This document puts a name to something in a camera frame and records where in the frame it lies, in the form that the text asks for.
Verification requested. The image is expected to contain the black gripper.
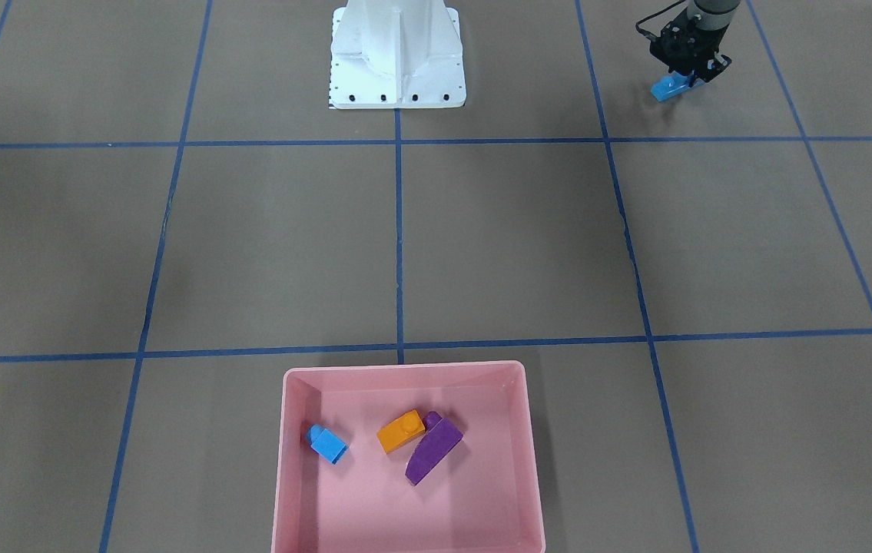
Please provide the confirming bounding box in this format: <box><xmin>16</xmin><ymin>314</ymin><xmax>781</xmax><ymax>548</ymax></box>
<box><xmin>635</xmin><ymin>17</ymin><xmax>733</xmax><ymax>84</ymax></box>

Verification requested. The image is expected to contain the long blue toy block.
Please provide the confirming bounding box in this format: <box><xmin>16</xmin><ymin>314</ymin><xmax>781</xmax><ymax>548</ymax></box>
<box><xmin>650</xmin><ymin>72</ymin><xmax>704</xmax><ymax>102</ymax></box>

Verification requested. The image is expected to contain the purple curved toy block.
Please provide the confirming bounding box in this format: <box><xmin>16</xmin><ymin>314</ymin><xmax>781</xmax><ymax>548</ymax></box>
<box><xmin>405</xmin><ymin>412</ymin><xmax>464</xmax><ymax>486</ymax></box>

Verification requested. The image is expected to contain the small blue toy block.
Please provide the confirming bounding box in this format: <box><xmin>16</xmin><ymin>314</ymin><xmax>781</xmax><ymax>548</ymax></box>
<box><xmin>305</xmin><ymin>424</ymin><xmax>349</xmax><ymax>465</ymax></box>

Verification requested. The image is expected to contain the orange toy block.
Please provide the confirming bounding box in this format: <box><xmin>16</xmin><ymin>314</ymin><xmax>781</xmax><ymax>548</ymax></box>
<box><xmin>376</xmin><ymin>409</ymin><xmax>426</xmax><ymax>454</ymax></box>

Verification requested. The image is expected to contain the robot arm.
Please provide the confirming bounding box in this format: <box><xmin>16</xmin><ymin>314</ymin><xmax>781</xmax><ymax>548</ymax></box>
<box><xmin>635</xmin><ymin>1</ymin><xmax>741</xmax><ymax>101</ymax></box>

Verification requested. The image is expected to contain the pink plastic box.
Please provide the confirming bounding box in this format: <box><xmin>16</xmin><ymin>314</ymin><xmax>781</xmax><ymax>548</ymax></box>
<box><xmin>270</xmin><ymin>360</ymin><xmax>547</xmax><ymax>552</ymax></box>

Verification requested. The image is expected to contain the white camera stand base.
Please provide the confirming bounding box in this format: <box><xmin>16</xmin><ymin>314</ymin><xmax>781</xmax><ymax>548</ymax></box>
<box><xmin>328</xmin><ymin>1</ymin><xmax>467</xmax><ymax>110</ymax></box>

